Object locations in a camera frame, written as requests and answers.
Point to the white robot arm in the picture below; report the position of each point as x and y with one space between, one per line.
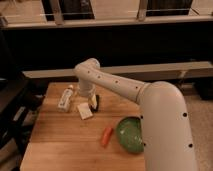
166 130

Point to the white plastic bottle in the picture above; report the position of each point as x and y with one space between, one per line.
64 102

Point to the green bowl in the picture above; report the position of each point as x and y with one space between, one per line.
128 133

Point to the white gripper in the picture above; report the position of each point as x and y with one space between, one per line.
86 88

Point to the black rectangular block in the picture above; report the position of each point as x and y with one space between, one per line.
94 103

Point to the white sponge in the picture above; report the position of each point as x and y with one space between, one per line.
84 111

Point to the dark side shelf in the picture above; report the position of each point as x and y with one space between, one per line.
16 100

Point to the orange carrot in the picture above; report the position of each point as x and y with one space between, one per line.
106 136

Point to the long wooden bench rail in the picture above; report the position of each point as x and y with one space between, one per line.
166 71

